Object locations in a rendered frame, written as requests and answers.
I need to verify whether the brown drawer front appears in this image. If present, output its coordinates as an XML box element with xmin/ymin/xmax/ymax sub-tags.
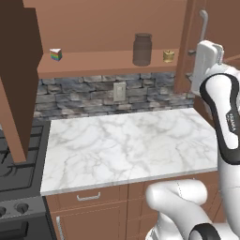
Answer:
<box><xmin>46</xmin><ymin>184</ymin><xmax>129</xmax><ymax>214</ymax></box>

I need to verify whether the black stove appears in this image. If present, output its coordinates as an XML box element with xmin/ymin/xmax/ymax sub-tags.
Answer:
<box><xmin>0</xmin><ymin>120</ymin><xmax>58</xmax><ymax>240</ymax></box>

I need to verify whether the dark brown jar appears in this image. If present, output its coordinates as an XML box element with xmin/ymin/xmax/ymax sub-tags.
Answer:
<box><xmin>132</xmin><ymin>33</ymin><xmax>154</xmax><ymax>68</ymax></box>

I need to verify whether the brown base cabinet door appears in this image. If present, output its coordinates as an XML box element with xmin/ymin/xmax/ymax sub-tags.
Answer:
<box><xmin>50</xmin><ymin>201</ymin><xmax>128</xmax><ymax>240</ymax></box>

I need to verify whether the brown open cabinet door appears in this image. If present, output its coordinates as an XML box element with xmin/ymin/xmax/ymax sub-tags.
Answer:
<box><xmin>0</xmin><ymin>0</ymin><xmax>44</xmax><ymax>164</ymax></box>

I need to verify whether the brown tall cabinet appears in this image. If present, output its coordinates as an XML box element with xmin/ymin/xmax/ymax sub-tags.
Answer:
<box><xmin>173</xmin><ymin>0</ymin><xmax>240</xmax><ymax>126</ymax></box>

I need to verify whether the brown wall cabinet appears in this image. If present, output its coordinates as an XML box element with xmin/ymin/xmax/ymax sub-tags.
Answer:
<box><xmin>22</xmin><ymin>0</ymin><xmax>188</xmax><ymax>80</ymax></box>

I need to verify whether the silver drawer handle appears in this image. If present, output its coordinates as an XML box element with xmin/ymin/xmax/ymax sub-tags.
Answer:
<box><xmin>76</xmin><ymin>191</ymin><xmax>102</xmax><ymax>202</ymax></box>

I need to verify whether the grey wall outlet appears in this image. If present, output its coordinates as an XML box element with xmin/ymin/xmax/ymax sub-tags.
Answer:
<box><xmin>112</xmin><ymin>82</ymin><xmax>128</xmax><ymax>103</ymax></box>

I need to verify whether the silver base cabinet handle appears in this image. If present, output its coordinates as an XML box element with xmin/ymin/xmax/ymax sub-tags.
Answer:
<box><xmin>55</xmin><ymin>216</ymin><xmax>65</xmax><ymax>240</ymax></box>

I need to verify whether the rainbow cake slice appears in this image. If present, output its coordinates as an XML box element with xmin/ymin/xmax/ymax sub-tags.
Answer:
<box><xmin>49</xmin><ymin>48</ymin><xmax>63</xmax><ymax>62</ymax></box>

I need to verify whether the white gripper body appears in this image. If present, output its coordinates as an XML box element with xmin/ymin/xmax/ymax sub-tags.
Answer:
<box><xmin>190</xmin><ymin>39</ymin><xmax>225</xmax><ymax>96</ymax></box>

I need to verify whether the white tall cabinet handle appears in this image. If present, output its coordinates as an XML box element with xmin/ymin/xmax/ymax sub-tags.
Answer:
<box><xmin>199</xmin><ymin>9</ymin><xmax>209</xmax><ymax>43</ymax></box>

